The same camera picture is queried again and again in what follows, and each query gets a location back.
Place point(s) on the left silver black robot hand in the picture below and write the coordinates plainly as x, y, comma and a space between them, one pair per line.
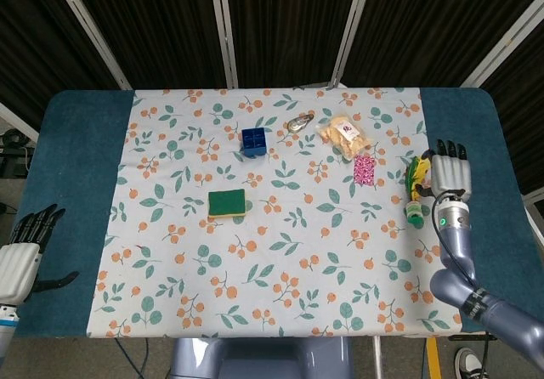
17, 264

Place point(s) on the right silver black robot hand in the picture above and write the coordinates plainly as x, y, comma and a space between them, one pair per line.
452, 175

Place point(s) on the yellow green toy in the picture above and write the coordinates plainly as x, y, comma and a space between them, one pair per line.
415, 175

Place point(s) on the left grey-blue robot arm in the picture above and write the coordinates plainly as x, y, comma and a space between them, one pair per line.
6, 324

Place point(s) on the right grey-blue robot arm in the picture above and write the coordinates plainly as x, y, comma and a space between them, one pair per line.
457, 243

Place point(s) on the floral fruit print tablecloth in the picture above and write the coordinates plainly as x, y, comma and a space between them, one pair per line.
272, 260

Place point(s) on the pink patterned packet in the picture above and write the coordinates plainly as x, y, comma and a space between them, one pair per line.
364, 169

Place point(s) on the clear bag of crackers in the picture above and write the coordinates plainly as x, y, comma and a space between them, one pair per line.
344, 134

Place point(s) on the teal blue table cover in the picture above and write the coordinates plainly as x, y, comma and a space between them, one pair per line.
72, 162

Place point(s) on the dark folding screen panel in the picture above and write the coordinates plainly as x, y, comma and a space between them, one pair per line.
38, 47
523, 81
289, 26
157, 26
425, 26

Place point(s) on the oval metal trinket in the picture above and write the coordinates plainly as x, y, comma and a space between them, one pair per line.
297, 123

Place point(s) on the black and white shoe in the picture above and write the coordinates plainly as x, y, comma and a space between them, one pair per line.
467, 364

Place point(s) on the white table leg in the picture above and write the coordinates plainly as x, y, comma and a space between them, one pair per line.
377, 358

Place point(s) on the blue cube block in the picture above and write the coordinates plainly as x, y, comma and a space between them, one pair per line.
253, 141

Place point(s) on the green and yellow sponge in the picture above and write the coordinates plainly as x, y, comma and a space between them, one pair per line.
226, 202

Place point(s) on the grey-blue robot torso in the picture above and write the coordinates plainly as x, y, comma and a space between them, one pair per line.
259, 358

